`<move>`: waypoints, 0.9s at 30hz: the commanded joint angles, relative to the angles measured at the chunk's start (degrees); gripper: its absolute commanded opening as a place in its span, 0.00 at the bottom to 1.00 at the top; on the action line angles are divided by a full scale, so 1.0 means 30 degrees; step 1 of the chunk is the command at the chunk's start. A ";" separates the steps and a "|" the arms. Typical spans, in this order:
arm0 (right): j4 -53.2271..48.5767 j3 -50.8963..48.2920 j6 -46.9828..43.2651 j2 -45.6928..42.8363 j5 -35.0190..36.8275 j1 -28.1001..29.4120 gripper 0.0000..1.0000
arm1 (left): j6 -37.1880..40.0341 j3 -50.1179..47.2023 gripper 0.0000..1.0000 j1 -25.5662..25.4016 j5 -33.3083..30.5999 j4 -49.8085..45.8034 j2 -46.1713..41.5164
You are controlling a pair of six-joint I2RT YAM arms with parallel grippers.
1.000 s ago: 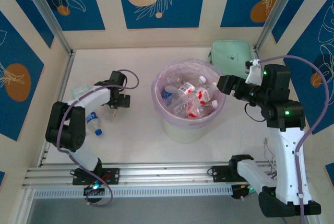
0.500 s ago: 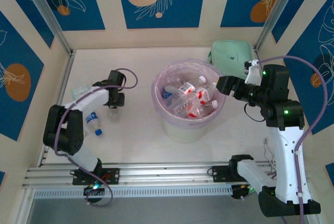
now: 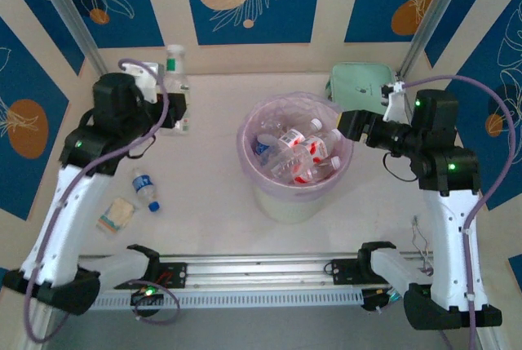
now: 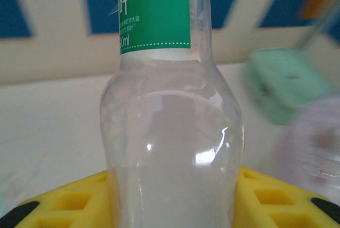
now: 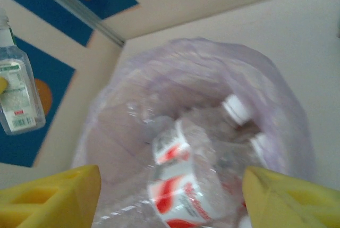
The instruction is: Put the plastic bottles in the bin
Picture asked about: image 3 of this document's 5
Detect aluminium front mounting rail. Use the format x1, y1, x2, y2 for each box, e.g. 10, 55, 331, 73
77, 251, 437, 298

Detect circuit board with green light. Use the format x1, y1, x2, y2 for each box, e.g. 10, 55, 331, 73
130, 284, 164, 306

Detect green label clear tea bottle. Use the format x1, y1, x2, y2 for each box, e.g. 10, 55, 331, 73
161, 43, 192, 137

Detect slotted grey cable duct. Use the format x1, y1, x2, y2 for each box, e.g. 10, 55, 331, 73
87, 288, 366, 312

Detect beige snack packet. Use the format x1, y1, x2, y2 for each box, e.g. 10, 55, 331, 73
95, 197, 135, 237

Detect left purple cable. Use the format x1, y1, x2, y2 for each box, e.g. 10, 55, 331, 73
22, 58, 181, 345

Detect bin with purple liner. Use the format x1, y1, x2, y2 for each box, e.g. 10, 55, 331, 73
237, 91, 355, 205

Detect thin black cable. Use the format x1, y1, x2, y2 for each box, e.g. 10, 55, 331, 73
382, 153, 421, 182
126, 137, 158, 160

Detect loose thin wires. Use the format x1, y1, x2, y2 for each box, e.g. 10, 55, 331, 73
409, 214, 436, 276

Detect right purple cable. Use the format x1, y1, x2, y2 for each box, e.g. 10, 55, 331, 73
397, 74, 515, 350

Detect purple cable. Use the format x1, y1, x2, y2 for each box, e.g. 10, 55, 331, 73
22, 58, 181, 345
397, 74, 515, 350

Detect red white label plastic bottle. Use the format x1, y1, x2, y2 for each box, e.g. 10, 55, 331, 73
291, 157, 343, 186

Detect barcode label clear plastic bottle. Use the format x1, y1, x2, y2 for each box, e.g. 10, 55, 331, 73
267, 118, 323, 163

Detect red white label ribbed bottle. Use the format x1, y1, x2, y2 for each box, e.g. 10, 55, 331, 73
271, 129, 344, 179

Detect mint green zip pouch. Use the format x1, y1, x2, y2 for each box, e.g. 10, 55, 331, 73
325, 62, 399, 117

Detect Pepsi bottle with blue cap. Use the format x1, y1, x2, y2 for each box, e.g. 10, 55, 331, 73
254, 132, 281, 160

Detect white round waste bin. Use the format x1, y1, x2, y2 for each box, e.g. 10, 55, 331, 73
240, 96, 352, 225

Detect small blue label water bottle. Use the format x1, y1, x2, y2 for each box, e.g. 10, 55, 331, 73
130, 166, 161, 213

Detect aluminium frame corner post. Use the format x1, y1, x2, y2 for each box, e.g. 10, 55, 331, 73
30, 0, 117, 88
396, 0, 478, 82

